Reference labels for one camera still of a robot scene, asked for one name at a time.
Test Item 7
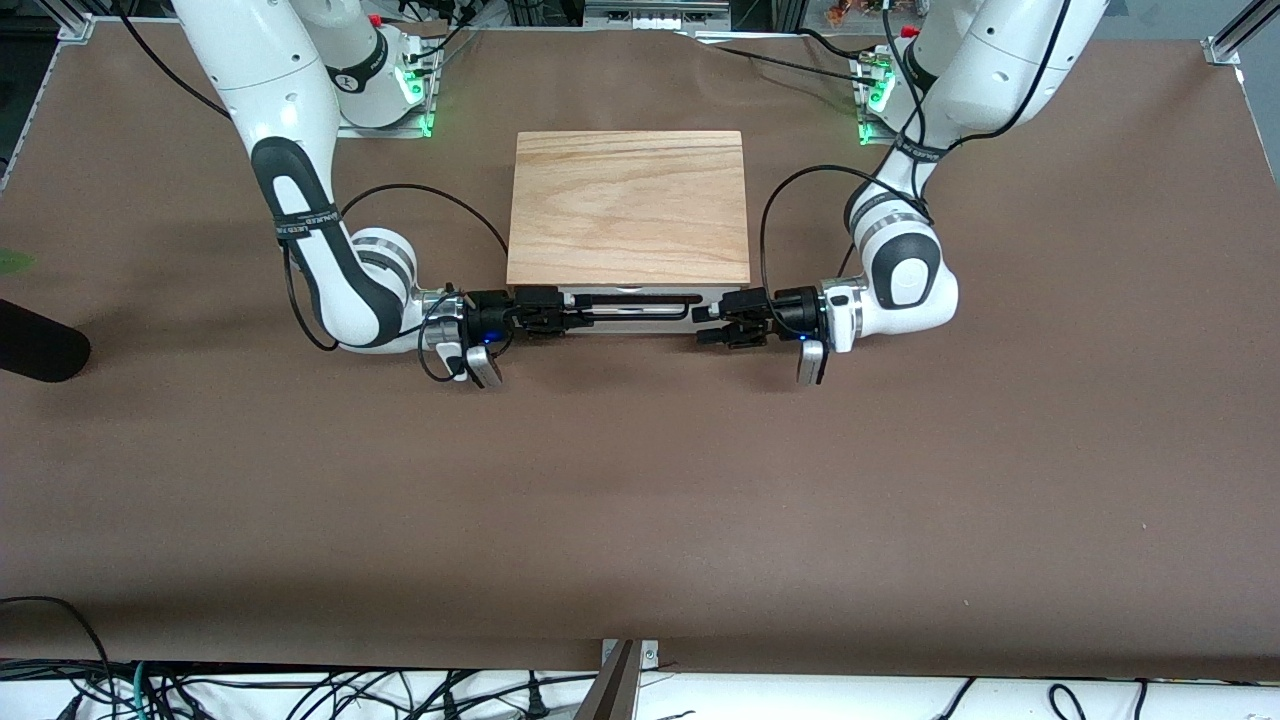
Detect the white drawer with black handle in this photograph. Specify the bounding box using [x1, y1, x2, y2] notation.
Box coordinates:
[560, 285, 743, 326]

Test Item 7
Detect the light wooden drawer cabinet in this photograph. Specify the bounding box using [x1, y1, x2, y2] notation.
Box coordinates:
[506, 130, 753, 336]

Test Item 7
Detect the grey power strip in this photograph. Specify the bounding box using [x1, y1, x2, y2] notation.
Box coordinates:
[583, 0, 731, 31]

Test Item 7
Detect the orange background clutter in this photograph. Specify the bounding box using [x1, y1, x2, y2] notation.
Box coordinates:
[825, 0, 901, 27]

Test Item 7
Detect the dark slanted metal bar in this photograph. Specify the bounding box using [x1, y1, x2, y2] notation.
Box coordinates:
[574, 640, 641, 720]

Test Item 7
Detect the black matte cylinder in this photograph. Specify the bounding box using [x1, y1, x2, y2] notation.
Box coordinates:
[0, 298, 92, 384]

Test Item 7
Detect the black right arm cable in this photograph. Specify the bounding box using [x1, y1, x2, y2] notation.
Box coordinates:
[110, 0, 513, 384]

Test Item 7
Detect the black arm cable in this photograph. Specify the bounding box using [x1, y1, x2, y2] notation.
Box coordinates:
[110, 0, 513, 384]
[758, 0, 1077, 303]

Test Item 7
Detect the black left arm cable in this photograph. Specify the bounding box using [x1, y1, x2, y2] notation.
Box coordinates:
[758, 0, 1077, 303]

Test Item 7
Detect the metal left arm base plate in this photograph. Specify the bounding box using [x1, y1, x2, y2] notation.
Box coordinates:
[856, 50, 903, 148]

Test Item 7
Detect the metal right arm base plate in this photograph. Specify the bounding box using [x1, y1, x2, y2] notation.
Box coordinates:
[338, 40, 438, 139]

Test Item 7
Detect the long black table cable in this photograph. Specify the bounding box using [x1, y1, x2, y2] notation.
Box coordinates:
[690, 30, 881, 87]

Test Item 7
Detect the short black table cable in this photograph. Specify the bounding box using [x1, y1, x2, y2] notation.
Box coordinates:
[797, 28, 863, 61]

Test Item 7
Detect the black base connector cable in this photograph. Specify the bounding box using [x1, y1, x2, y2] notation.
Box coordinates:
[403, 15, 479, 69]

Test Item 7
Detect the small metal bracket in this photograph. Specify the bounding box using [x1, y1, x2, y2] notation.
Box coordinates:
[600, 638, 661, 672]

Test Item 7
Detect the black looped floor cable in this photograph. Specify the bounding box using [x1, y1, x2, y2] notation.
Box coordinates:
[0, 596, 114, 720]

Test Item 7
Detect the aluminium frame profile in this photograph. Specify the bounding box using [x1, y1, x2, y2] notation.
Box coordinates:
[1203, 0, 1280, 67]
[40, 0, 97, 43]

